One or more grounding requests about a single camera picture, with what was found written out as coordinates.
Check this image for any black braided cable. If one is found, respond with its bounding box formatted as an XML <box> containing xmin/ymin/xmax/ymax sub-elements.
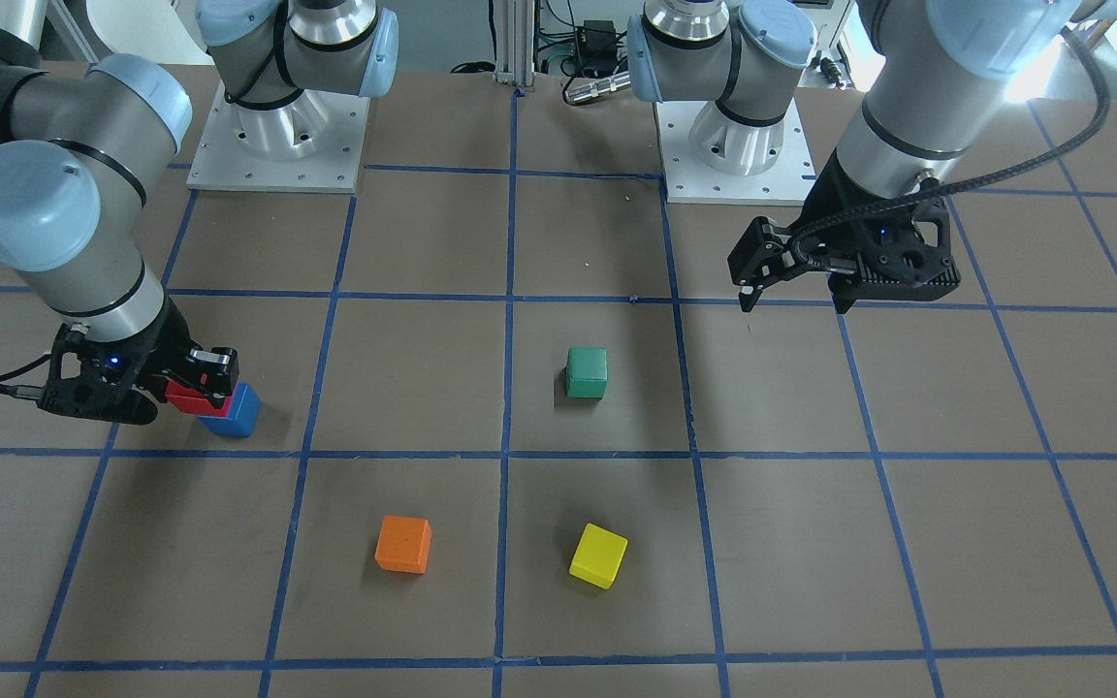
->
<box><xmin>787</xmin><ymin>29</ymin><xmax>1114</xmax><ymax>255</ymax></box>

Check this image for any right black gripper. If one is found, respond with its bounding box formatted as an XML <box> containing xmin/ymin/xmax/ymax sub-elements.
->
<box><xmin>37</xmin><ymin>298</ymin><xmax>239</xmax><ymax>426</ymax></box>

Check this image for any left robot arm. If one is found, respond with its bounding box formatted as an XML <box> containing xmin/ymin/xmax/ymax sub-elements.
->
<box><xmin>626</xmin><ymin>1</ymin><xmax>1117</xmax><ymax>313</ymax></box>

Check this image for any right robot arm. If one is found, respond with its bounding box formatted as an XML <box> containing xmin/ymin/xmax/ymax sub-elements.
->
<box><xmin>0</xmin><ymin>1</ymin><xmax>399</xmax><ymax>436</ymax></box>

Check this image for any yellow wooden block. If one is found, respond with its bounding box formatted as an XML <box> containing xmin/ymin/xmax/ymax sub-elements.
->
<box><xmin>569</xmin><ymin>523</ymin><xmax>628</xmax><ymax>590</ymax></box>

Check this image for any orange wooden block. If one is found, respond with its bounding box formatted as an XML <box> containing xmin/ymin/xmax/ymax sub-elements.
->
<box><xmin>375</xmin><ymin>514</ymin><xmax>431</xmax><ymax>575</ymax></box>

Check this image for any green wooden block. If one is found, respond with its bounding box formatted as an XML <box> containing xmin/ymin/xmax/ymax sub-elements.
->
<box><xmin>564</xmin><ymin>346</ymin><xmax>609</xmax><ymax>400</ymax></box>

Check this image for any red wooden block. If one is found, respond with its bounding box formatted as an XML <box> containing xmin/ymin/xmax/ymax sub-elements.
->
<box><xmin>164</xmin><ymin>380</ymin><xmax>233</xmax><ymax>417</ymax></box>

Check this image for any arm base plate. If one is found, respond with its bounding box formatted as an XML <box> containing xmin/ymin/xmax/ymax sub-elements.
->
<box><xmin>653</xmin><ymin>101</ymin><xmax>818</xmax><ymax>205</ymax></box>
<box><xmin>187</xmin><ymin>90</ymin><xmax>371</xmax><ymax>195</ymax></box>

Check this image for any black power adapter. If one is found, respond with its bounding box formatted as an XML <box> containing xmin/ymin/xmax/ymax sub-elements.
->
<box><xmin>575</xmin><ymin>19</ymin><xmax>618</xmax><ymax>63</ymax></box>

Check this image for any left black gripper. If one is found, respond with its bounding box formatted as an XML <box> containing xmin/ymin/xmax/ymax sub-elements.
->
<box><xmin>727</xmin><ymin>199</ymin><xmax>962</xmax><ymax>315</ymax></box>

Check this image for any blue wooden block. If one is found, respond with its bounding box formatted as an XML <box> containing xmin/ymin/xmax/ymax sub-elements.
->
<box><xmin>195</xmin><ymin>383</ymin><xmax>262</xmax><ymax>438</ymax></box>

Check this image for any aluminium frame post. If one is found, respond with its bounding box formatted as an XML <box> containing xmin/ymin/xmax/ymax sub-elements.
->
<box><xmin>488</xmin><ymin>0</ymin><xmax>540</xmax><ymax>93</ymax></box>

